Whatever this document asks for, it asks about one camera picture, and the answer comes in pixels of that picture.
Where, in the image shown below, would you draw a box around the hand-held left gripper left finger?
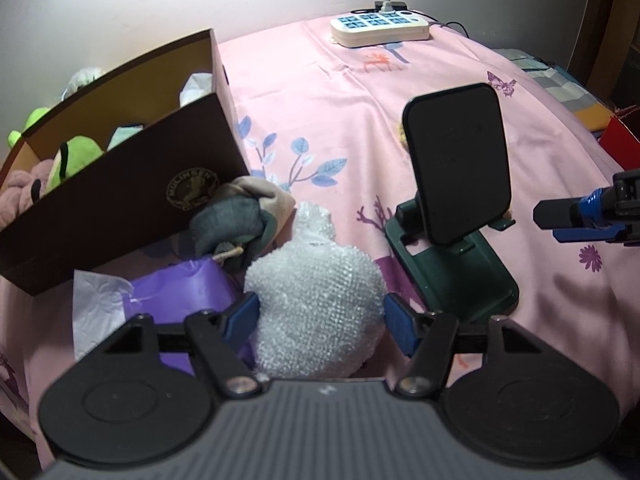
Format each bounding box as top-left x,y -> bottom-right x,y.
100,292 -> 263,400

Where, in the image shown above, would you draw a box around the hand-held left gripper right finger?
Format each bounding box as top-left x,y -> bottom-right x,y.
384,294 -> 543,400

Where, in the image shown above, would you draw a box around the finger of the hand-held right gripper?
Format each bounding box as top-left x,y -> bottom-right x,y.
532,170 -> 640,231
552,225 -> 640,248

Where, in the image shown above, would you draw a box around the white bubble wrap bundle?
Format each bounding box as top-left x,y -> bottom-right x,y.
244,201 -> 388,378

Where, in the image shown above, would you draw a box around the brown cardboard box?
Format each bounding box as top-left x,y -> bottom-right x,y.
0,28 -> 251,297

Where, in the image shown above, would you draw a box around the pink teddy bear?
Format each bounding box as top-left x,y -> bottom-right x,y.
0,160 -> 53,231

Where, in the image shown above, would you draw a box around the purple tissue pack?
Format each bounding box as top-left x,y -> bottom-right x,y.
120,259 -> 253,376

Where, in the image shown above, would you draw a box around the red box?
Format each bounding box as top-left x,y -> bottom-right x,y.
597,115 -> 640,171

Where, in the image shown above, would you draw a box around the grey and beige sock bundle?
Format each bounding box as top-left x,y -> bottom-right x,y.
177,176 -> 296,273

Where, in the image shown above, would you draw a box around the black and green phone stand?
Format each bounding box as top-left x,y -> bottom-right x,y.
385,82 -> 520,323

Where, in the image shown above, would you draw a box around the checkered cloth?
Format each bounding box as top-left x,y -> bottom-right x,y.
492,47 -> 618,133

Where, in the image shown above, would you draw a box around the white tissue sheet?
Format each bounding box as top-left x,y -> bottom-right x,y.
71,269 -> 135,361

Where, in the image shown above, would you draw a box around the pink printed bedsheet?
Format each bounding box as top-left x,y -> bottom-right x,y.
0,12 -> 640,461

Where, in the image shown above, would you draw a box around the green plush toy black antennae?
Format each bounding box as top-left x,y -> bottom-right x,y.
31,135 -> 106,198

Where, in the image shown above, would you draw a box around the cream cloth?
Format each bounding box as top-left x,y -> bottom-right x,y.
177,72 -> 216,108

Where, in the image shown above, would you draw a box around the white power strip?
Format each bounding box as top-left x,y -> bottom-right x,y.
330,10 -> 431,49

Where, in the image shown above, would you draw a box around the white plush toy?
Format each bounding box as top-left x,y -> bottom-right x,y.
62,66 -> 106,101

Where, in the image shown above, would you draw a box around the green and yellow plush toy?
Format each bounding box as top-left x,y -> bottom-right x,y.
6,106 -> 51,146

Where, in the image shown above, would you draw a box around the wooden bed frame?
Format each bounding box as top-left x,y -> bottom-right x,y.
565,0 -> 640,106

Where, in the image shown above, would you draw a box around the black cable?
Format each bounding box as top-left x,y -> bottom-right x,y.
429,16 -> 472,39

